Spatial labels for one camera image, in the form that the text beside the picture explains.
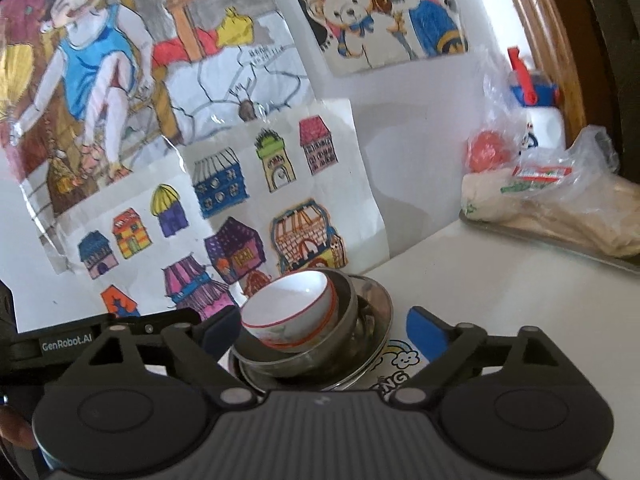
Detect boy with fan drawing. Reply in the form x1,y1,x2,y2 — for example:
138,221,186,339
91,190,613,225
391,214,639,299
0,0,321,273

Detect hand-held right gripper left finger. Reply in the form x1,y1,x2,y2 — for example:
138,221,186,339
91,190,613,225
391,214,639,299
62,305,257,408

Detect white bottle blue lid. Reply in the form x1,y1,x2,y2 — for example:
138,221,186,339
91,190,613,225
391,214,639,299
507,47,567,154

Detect wooden door frame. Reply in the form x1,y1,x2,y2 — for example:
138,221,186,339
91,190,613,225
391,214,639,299
495,0,588,131

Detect stainless steel tray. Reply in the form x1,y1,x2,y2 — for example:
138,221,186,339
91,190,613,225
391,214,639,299
459,210,640,277

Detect dark door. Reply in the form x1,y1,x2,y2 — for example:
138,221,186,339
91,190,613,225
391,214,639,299
570,0,640,181

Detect flatbread in plastic bag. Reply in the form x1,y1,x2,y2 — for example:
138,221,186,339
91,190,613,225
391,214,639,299
500,127,640,259

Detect white printed tablecloth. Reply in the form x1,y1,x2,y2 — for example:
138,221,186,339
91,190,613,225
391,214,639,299
357,217,640,480

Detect stainless steel plate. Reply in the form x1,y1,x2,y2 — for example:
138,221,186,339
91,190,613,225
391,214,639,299
235,274,394,386

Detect child with teddy bear drawing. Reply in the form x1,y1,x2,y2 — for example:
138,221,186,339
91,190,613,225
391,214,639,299
285,0,471,79

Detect red tomato in bag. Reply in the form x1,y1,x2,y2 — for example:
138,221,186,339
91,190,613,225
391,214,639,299
468,131,509,174

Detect stainless steel bowl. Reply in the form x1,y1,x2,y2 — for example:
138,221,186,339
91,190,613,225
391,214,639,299
231,269,359,379

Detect white buns in bag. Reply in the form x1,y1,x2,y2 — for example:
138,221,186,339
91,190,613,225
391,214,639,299
461,170,522,224

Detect person's left hand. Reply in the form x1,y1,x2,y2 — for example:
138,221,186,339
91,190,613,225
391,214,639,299
0,405,40,450

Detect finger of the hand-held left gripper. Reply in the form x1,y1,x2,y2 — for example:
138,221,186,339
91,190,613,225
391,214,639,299
17,309,202,336

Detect colourful houses drawing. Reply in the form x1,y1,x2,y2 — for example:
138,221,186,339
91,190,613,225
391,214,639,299
55,100,391,317

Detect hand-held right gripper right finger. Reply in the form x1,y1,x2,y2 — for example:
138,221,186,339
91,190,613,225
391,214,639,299
389,305,591,408

